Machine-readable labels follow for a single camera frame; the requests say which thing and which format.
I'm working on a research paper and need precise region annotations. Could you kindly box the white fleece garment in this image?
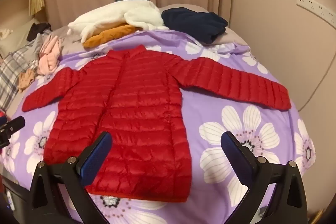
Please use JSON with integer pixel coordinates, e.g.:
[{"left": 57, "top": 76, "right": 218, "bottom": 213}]
[{"left": 68, "top": 0, "right": 171, "bottom": 42}]

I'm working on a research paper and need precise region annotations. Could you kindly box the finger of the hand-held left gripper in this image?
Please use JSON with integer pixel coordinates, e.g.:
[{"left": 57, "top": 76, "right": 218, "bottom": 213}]
[{"left": 0, "top": 116, "right": 26, "bottom": 149}]

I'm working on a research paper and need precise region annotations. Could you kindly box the pink garment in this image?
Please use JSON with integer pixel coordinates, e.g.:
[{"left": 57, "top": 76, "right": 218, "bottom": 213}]
[{"left": 37, "top": 36, "right": 63, "bottom": 76}]

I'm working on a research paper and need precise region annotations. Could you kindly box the purple floral bedsheet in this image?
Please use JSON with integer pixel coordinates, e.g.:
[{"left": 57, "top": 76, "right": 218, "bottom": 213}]
[{"left": 0, "top": 27, "right": 319, "bottom": 224}]

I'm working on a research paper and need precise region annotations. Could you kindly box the tan small cloth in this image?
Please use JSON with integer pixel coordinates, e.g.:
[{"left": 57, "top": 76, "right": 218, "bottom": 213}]
[{"left": 18, "top": 69, "right": 37, "bottom": 94}]

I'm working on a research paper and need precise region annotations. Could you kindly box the navy blue garment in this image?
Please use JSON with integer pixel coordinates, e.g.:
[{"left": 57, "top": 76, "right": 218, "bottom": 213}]
[{"left": 161, "top": 7, "right": 229, "bottom": 45}]

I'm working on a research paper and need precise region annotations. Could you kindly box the white wall socket strip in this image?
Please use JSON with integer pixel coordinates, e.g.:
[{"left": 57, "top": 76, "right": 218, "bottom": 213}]
[{"left": 297, "top": 0, "right": 336, "bottom": 28}]

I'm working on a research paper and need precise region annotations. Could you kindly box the red down jacket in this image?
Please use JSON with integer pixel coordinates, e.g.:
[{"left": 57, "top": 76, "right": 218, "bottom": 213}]
[{"left": 21, "top": 44, "right": 292, "bottom": 204}]

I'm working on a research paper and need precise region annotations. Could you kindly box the plaid cloth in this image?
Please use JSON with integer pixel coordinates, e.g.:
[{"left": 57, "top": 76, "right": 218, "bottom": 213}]
[{"left": 0, "top": 40, "right": 42, "bottom": 111}]

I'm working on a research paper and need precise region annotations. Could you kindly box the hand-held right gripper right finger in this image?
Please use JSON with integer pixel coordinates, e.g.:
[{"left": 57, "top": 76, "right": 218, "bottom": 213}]
[{"left": 220, "top": 131, "right": 307, "bottom": 224}]

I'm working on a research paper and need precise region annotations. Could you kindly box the dark cloth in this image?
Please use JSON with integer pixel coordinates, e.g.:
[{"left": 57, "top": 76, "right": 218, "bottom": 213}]
[{"left": 27, "top": 22, "right": 51, "bottom": 41}]

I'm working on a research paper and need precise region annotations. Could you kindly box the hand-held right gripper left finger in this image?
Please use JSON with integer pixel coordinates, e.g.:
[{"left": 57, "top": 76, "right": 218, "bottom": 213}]
[{"left": 28, "top": 131, "right": 113, "bottom": 224}]

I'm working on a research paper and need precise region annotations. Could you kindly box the dark box with blue light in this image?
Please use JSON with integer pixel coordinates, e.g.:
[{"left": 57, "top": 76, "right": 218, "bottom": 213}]
[{"left": 0, "top": 179, "right": 30, "bottom": 224}]

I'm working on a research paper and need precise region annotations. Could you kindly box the mustard orange garment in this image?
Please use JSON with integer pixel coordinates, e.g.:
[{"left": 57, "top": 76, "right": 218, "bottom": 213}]
[{"left": 82, "top": 25, "right": 137, "bottom": 48}]

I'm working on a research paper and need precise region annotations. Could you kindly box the grey-blue garment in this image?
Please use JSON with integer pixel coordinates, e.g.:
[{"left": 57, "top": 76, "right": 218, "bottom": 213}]
[{"left": 31, "top": 30, "right": 53, "bottom": 56}]

